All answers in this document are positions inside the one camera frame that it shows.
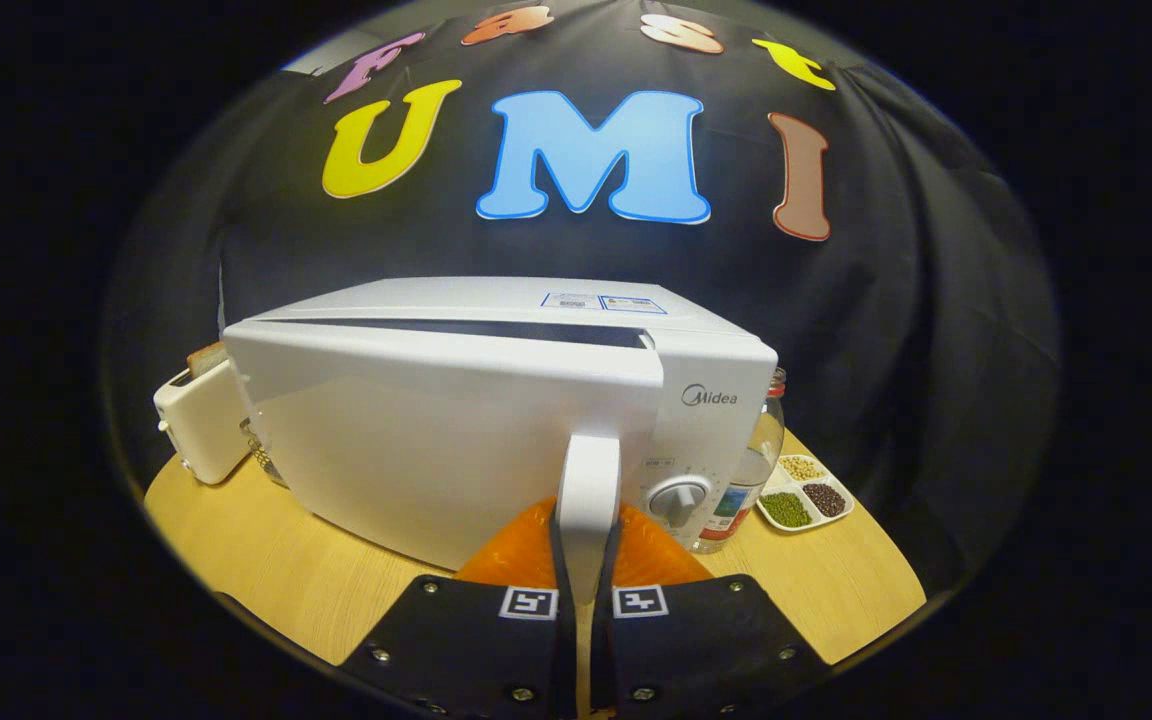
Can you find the white toaster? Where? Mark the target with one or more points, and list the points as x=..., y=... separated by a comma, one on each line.
x=201, y=425

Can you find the toast slice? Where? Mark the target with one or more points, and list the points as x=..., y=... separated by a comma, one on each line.
x=206, y=358

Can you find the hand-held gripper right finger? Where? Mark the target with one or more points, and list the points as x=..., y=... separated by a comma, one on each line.
x=604, y=660

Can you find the white microwave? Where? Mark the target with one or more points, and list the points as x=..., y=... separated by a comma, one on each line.
x=436, y=440

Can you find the white divided dish of beans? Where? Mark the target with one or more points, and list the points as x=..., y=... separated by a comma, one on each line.
x=786, y=510

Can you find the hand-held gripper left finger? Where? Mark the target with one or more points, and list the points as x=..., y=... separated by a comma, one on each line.
x=566, y=660

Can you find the clear plastic bottle red label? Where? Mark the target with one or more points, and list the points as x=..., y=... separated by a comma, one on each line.
x=751, y=470

